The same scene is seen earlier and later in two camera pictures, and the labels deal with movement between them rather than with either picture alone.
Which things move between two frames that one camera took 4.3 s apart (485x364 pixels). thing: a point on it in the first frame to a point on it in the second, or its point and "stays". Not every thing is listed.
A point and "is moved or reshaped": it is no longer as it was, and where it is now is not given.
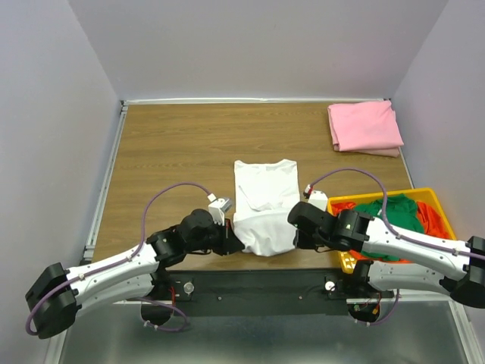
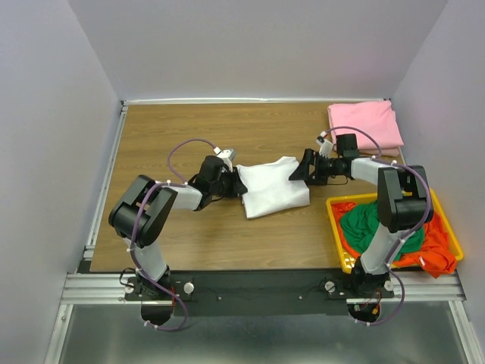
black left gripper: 229,243 to 237,186
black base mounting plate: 267,292 stays
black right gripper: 300,241 to 301,173
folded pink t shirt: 367,127 stays
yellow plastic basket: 427,196 stays
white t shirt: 265,192 is moved or reshaped
